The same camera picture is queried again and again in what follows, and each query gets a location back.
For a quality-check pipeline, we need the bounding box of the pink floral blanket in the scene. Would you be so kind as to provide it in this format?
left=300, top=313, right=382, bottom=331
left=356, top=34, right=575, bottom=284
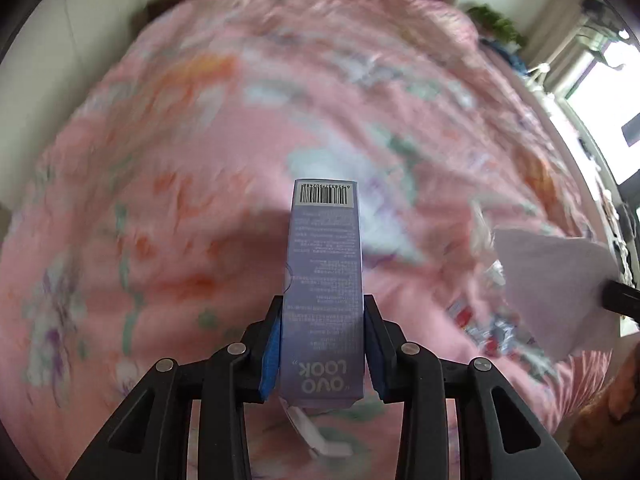
left=0, top=0, right=616, bottom=480

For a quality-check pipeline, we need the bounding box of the window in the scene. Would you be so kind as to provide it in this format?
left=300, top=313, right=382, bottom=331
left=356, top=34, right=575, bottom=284
left=565, top=35, right=640, bottom=186

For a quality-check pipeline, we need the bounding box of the purple cardboard box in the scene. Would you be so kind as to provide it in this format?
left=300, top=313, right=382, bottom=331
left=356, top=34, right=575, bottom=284
left=277, top=179, right=365, bottom=413

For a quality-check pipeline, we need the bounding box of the pale lilac paper sheet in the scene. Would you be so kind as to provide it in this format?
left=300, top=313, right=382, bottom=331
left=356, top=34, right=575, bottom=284
left=492, top=229, right=621, bottom=361

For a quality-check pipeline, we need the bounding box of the white paper scrap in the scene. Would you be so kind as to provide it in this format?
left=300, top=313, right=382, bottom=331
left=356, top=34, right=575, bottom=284
left=282, top=400, right=353, bottom=458

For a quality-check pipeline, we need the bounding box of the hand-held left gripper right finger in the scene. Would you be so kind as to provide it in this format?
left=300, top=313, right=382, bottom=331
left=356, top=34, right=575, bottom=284
left=364, top=296, right=581, bottom=480

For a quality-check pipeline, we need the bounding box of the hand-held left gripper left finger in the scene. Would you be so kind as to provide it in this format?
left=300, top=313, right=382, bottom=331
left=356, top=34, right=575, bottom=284
left=67, top=296, right=284, bottom=480

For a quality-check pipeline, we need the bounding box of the green plant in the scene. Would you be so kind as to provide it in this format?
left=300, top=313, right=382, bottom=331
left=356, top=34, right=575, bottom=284
left=465, top=4, right=526, bottom=51

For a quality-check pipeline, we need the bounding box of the blue cloth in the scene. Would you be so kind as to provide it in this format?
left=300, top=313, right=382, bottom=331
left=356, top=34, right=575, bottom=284
left=480, top=40, right=531, bottom=77

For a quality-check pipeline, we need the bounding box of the dark wooden nightstand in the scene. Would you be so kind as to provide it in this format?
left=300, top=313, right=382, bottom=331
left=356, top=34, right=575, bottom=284
left=132, top=0, right=176, bottom=31

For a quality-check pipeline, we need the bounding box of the white bottle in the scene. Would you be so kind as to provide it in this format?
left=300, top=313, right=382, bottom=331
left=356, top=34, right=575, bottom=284
left=530, top=62, right=551, bottom=92

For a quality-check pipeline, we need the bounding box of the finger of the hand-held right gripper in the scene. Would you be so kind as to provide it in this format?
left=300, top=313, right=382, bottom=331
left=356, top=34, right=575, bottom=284
left=600, top=280, right=640, bottom=319

